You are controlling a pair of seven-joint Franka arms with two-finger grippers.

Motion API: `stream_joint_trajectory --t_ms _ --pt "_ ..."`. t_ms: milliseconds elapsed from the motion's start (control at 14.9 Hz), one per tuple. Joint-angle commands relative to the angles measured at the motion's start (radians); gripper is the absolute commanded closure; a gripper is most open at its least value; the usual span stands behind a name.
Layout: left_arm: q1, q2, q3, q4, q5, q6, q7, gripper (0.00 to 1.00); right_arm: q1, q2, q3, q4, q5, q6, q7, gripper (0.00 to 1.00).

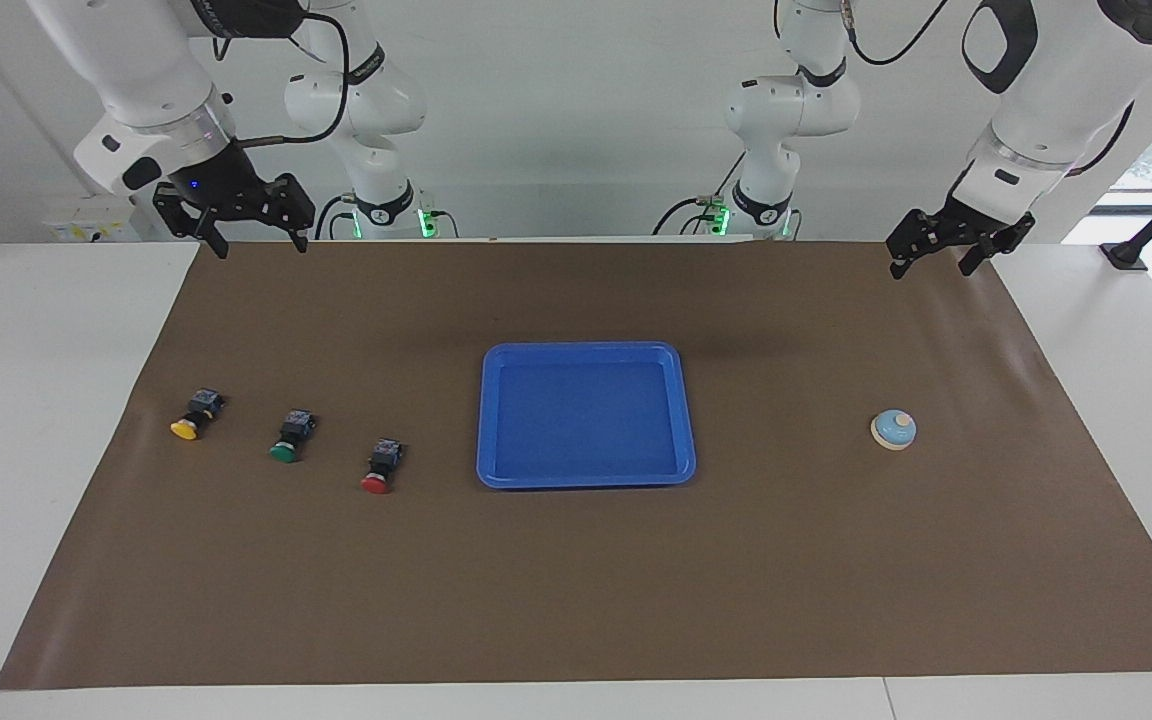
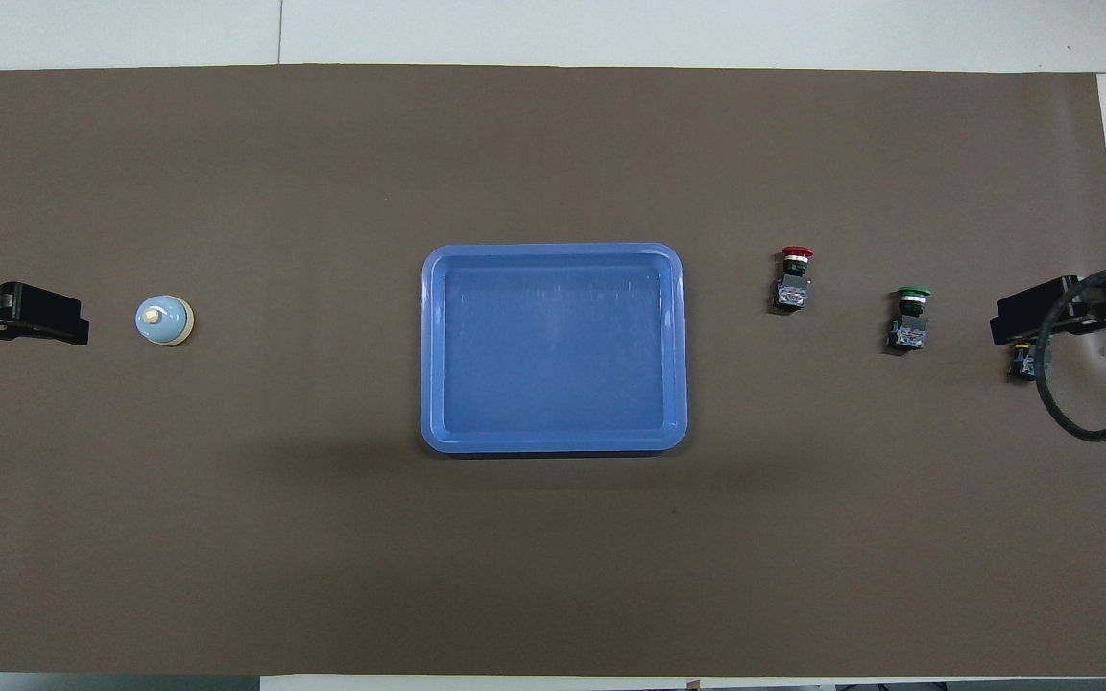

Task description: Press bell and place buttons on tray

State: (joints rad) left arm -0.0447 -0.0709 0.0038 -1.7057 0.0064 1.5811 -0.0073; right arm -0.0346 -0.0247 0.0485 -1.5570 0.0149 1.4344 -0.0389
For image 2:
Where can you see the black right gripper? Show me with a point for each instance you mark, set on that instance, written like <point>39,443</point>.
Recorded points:
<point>1105,307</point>

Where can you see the yellow push button switch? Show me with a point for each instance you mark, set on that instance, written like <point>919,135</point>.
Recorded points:
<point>1025,365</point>

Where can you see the green push button switch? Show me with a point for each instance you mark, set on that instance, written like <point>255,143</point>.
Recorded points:
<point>909,326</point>

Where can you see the red push button switch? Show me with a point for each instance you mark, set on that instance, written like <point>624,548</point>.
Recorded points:
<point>792,288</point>

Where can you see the light blue call bell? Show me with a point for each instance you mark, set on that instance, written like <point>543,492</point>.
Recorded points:
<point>164,321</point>

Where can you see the blue plastic tray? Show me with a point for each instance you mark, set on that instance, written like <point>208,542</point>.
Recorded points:
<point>553,355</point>

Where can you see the brown table mat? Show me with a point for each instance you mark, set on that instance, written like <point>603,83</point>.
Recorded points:
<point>323,557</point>

